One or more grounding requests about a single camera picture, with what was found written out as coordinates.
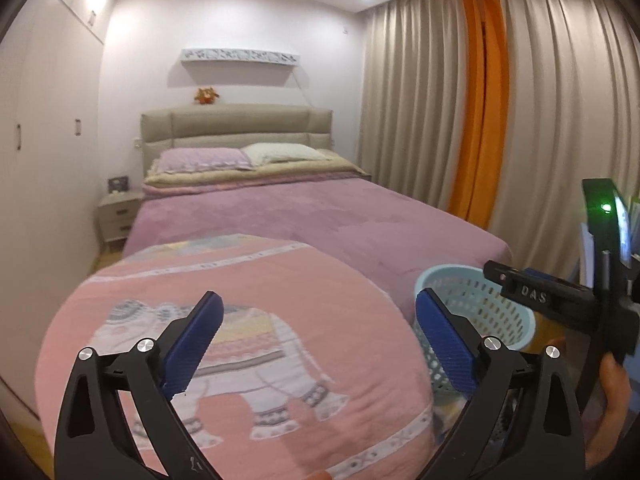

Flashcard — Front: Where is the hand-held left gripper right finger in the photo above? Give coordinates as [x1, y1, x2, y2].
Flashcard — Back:
[415, 287, 587, 480]

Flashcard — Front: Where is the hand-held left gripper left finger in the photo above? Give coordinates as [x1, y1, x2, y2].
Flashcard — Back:
[54, 290, 225, 480]

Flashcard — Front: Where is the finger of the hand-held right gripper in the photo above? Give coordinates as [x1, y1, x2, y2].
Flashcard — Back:
[501, 280, 597, 323]
[482, 259, 597, 292]

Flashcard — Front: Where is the light blue plastic basket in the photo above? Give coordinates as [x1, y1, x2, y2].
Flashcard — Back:
[414, 263, 537, 463]

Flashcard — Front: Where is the person's right hand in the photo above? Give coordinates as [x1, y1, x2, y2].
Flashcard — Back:
[582, 351, 634, 472]

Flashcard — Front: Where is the pink elephant blanket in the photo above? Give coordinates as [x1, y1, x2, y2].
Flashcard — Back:
[34, 234, 436, 480]

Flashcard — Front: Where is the beige nightstand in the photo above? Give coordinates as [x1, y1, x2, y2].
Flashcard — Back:
[96, 189, 144, 252]

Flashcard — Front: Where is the purple bed blanket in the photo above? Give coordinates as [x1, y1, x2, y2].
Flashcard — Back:
[121, 180, 513, 326]

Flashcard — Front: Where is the orange curtain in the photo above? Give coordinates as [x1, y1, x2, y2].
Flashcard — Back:
[446, 0, 511, 231]

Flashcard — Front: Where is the beige curtain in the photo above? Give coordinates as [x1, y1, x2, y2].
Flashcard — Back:
[356, 0, 640, 281]

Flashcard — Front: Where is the purple pillow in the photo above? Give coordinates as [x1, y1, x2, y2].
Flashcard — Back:
[156, 147, 254, 174]

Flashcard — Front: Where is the white pillow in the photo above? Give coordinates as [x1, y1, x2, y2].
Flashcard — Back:
[241, 142, 332, 165]

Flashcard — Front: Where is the beige bed headboard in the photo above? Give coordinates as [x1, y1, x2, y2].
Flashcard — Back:
[139, 103, 335, 173]

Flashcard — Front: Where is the white wardrobe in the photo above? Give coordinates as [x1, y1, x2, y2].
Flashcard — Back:
[0, 0, 118, 416]

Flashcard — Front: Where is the white carved wall shelf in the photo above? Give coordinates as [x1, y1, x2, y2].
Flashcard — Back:
[180, 48, 301, 69]

